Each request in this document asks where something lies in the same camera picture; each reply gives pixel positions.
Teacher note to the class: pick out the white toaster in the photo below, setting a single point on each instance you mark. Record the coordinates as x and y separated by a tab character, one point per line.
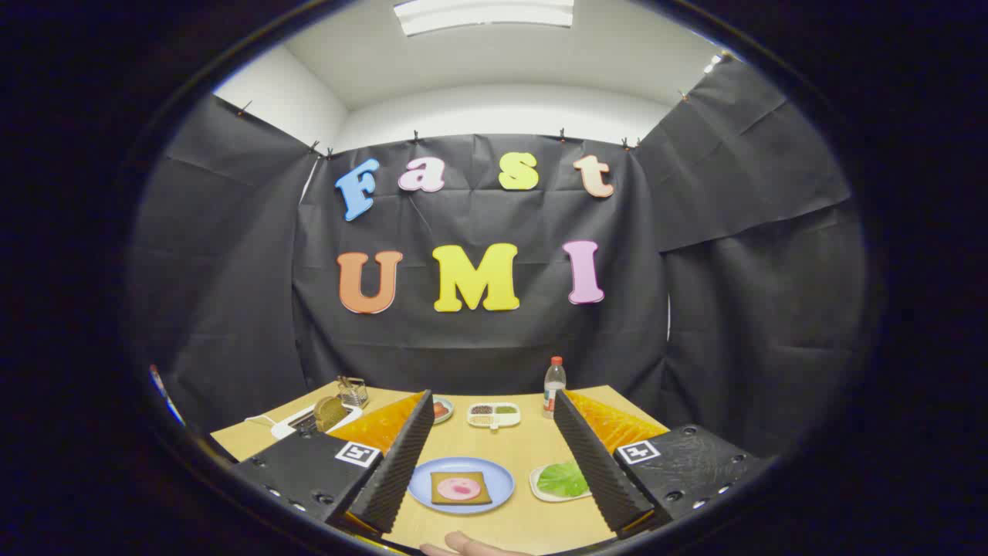
287	425

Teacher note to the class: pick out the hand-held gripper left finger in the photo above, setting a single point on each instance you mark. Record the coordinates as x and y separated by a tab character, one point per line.
401	463

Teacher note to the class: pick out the colourful printed object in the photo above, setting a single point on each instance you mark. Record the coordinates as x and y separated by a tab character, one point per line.
164	390

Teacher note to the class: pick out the toast slice under ham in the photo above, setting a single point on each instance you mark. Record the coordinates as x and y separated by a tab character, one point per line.
442	496

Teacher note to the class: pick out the green lettuce leaf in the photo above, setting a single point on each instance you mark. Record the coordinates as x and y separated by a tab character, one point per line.
562	479

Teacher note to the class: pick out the pale green plate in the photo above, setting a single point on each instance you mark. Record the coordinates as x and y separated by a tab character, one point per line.
449	407

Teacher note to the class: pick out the clear bottle with red cap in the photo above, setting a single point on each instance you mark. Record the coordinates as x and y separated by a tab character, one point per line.
554	386

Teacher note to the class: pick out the white divided condiment dish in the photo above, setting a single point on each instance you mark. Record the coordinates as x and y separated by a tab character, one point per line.
494	421

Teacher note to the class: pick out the blue plate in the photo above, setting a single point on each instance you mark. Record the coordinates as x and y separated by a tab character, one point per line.
502	479

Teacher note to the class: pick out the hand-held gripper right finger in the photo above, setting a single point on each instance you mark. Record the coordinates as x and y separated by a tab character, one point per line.
590	463

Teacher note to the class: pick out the brown toasted bread slice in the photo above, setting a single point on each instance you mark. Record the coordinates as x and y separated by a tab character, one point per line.
330	413

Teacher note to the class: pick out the ceiling light panel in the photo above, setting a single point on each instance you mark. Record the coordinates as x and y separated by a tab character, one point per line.
482	14

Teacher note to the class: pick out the small white plate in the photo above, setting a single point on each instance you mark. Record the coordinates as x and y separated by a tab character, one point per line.
533	485

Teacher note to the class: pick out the black backdrop cloth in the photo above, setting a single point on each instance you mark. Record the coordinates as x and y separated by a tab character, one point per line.
478	340

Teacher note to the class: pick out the pink ham slice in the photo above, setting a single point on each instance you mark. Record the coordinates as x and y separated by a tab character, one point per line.
461	487

